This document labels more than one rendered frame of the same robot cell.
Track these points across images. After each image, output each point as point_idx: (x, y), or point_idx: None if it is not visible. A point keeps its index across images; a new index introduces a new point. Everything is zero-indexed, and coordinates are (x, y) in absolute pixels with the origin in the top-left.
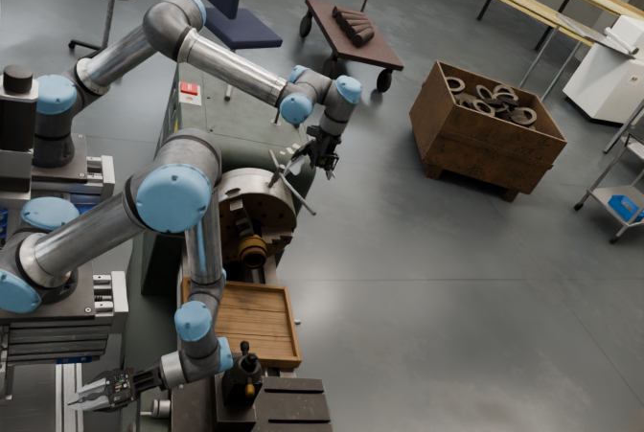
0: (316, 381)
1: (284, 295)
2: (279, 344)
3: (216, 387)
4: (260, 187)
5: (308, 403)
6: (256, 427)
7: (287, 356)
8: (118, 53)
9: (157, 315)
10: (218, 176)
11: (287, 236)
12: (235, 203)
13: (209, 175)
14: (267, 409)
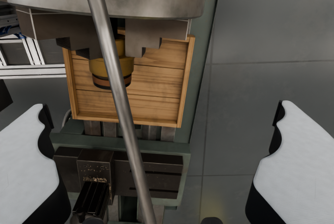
0: (177, 167)
1: (187, 48)
2: (165, 105)
3: (80, 185)
4: None
5: (164, 180)
6: (119, 190)
7: (167, 123)
8: None
9: None
10: None
11: (174, 38)
12: (23, 16)
13: None
14: (129, 182)
